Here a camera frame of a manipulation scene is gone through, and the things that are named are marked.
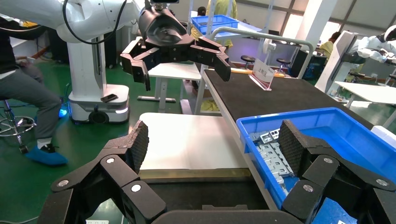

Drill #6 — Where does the black rubber cart mat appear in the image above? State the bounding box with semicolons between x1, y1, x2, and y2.
202;69;375;131

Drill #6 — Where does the white robot column with base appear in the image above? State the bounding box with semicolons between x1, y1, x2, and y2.
66;35;131;125

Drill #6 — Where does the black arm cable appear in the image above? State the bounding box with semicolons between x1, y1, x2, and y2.
62;0;128;45

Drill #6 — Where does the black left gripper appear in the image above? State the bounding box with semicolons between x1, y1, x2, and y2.
120;6;232;92

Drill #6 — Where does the black phone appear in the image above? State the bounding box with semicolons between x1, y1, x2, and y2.
100;93;119;104

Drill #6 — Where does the small blue plastic bin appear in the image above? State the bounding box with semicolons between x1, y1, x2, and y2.
191;14;240;35

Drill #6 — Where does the yellow cloth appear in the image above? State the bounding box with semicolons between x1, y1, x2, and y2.
200;98;222;113

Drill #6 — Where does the white robot with black joints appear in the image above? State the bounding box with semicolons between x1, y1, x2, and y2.
315;24;396;95

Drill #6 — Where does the person in black jacket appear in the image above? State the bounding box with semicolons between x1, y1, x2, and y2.
0;17;69;167

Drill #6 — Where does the black equipment cabinet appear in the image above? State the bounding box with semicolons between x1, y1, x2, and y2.
290;49;326;80

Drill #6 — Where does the chrome wheeled stool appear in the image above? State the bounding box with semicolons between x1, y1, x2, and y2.
0;98;37;154

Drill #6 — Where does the large blue plastic bin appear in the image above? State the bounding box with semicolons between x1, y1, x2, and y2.
236;107;396;224

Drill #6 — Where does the black container tray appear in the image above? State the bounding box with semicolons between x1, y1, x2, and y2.
138;168;270;214

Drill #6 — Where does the acrylic sign with red print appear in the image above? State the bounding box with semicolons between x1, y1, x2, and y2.
249;58;276;91

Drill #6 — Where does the wooden edge strip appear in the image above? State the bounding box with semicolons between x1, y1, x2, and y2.
230;67;285;78

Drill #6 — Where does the white desk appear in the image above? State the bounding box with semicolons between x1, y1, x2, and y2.
137;62;202;114
334;81;396;128

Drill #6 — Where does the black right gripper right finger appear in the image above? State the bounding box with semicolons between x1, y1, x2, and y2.
277;119;396;224

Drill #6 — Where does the perforated flat metal plate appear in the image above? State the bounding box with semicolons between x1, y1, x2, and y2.
256;142;294;179

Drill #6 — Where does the black round stool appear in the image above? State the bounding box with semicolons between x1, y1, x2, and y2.
240;55;256;70
276;58;292;74

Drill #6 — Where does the metal bracket with square holes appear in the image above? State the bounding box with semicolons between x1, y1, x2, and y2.
259;129;281;144

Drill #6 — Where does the white foam block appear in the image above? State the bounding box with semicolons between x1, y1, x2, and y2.
370;125;396;144

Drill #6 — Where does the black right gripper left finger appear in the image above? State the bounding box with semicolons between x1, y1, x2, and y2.
37;119;168;224

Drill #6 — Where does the person in yellow suit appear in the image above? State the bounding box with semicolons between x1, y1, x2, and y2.
189;0;239;49
318;31;341;60

